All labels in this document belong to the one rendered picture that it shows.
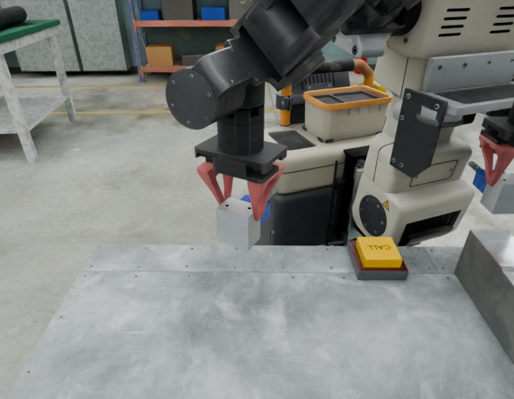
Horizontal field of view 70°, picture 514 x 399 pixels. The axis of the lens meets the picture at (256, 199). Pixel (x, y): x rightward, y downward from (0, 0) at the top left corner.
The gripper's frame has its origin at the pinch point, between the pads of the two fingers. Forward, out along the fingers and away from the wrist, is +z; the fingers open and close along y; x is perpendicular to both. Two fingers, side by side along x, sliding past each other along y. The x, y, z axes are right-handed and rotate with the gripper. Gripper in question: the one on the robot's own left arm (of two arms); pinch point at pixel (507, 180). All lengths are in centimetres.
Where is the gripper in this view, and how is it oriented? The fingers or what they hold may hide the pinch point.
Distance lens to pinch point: 69.6
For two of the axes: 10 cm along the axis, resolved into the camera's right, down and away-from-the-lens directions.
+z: 0.0, 8.6, 5.1
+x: -0.2, -5.1, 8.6
